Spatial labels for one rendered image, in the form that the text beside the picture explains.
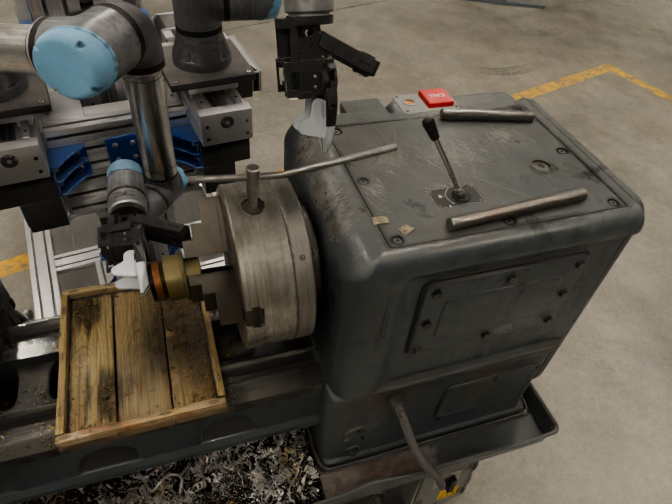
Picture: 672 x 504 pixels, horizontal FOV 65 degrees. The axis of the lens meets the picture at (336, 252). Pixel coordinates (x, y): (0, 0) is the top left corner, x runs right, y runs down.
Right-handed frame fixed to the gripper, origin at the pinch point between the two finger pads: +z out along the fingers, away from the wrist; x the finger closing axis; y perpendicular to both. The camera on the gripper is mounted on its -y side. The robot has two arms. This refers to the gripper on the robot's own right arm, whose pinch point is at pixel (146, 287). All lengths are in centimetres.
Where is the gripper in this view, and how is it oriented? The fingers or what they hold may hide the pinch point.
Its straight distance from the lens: 99.4
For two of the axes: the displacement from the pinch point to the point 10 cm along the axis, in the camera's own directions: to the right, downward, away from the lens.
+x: 0.8, -7.0, -7.1
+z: 3.0, 6.9, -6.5
